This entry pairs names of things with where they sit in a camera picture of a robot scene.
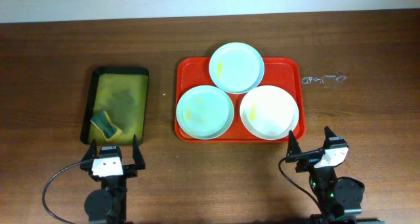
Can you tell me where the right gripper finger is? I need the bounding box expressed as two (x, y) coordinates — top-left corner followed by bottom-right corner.
(324, 126), (336, 148)
(286, 130), (302, 156)

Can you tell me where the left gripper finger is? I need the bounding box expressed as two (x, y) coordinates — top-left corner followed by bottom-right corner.
(81, 139), (97, 162)
(132, 135), (146, 170)

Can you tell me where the green and yellow sponge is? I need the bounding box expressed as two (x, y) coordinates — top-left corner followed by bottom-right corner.
(90, 111), (122, 142)

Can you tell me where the white cream plate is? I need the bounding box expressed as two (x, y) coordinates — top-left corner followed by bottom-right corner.
(240, 85), (299, 141)

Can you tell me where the light blue plate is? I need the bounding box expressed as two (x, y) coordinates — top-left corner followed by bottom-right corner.
(209, 42), (265, 94)
(176, 85), (234, 140)

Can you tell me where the light blue plate top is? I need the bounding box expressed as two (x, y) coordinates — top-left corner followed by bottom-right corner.
(209, 42), (265, 94)

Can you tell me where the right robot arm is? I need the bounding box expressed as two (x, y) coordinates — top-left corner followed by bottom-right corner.
(279, 126), (365, 223)

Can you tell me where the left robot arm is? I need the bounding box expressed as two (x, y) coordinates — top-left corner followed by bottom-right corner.
(80, 136), (146, 224)

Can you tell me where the red plastic serving tray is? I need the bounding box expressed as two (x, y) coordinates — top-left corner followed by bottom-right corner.
(175, 57), (306, 143)

